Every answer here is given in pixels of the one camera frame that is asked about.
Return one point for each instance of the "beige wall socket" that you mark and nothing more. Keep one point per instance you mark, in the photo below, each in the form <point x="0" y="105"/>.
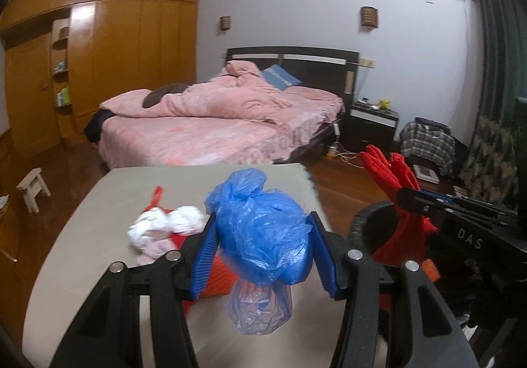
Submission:
<point x="366" y="62"/>

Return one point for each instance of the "orange foam net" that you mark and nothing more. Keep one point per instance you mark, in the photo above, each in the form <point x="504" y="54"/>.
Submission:
<point x="214" y="273"/>

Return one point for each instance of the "dark patterned curtain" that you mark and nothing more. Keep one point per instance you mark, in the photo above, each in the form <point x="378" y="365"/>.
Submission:
<point x="498" y="63"/>

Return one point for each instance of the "wooden wardrobe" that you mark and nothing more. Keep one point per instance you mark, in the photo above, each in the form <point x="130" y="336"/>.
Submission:
<point x="123" y="47"/>

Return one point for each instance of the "red plastic bag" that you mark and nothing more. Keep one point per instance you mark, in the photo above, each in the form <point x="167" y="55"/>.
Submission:
<point x="156" y="197"/>

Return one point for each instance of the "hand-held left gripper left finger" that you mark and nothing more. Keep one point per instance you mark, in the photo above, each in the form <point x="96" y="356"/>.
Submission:
<point x="204" y="261"/>

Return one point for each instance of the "yellow plush toy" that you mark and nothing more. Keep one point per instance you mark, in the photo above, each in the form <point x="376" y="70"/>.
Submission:
<point x="384" y="104"/>

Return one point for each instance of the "pink quilt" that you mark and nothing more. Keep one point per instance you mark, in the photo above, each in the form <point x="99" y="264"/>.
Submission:
<point x="214" y="102"/>

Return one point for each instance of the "white flat box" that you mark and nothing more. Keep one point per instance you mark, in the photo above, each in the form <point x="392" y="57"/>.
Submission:
<point x="426" y="173"/>

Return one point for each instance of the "dark bag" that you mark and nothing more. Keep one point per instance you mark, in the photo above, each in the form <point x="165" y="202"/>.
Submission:
<point x="432" y="125"/>

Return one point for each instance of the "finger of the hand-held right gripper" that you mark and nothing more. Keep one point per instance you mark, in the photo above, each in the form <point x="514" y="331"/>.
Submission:
<point x="411" y="200"/>
<point x="442" y="198"/>

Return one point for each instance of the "small brown wall lamp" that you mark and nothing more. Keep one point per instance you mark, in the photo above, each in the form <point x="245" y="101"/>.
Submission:
<point x="224" y="23"/>

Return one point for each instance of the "dark wooden bed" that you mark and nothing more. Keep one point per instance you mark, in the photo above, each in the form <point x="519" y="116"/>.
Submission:
<point x="197" y="141"/>

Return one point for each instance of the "black trash can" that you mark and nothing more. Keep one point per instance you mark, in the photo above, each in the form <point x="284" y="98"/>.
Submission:
<point x="362" y="224"/>

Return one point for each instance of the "plaid cloth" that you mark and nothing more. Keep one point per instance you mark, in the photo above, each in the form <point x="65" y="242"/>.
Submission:
<point x="428" y="148"/>

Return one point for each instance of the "white tissue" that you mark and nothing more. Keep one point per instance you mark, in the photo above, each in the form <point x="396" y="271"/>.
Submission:
<point x="173" y="220"/>

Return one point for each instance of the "black cloth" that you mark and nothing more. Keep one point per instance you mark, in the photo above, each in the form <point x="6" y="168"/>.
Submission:
<point x="96" y="125"/>

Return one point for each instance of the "small white stool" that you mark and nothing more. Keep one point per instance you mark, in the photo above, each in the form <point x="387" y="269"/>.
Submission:
<point x="33" y="185"/>

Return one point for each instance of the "blue plastic bag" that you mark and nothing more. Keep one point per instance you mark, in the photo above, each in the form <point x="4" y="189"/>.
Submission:
<point x="263" y="236"/>

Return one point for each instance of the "red glove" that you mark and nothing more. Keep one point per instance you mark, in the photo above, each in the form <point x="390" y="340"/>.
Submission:
<point x="391" y="174"/>

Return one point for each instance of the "black and white nightstand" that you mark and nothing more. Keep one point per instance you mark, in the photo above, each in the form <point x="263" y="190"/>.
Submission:
<point x="370" y="127"/>

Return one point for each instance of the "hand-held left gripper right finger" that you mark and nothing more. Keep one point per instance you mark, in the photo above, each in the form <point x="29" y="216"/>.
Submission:
<point x="323" y="257"/>

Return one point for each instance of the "pink soft packet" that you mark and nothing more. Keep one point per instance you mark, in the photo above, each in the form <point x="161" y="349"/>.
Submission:
<point x="152" y="250"/>

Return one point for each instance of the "blue pillow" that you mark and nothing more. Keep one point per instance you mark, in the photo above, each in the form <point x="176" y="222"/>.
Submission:
<point x="280" y="77"/>

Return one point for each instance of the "dark brown cushion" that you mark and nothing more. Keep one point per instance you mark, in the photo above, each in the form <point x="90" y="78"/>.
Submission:
<point x="162" y="94"/>

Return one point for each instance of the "large brown wall lamp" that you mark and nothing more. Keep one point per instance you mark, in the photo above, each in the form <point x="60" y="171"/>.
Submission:
<point x="369" y="16"/>

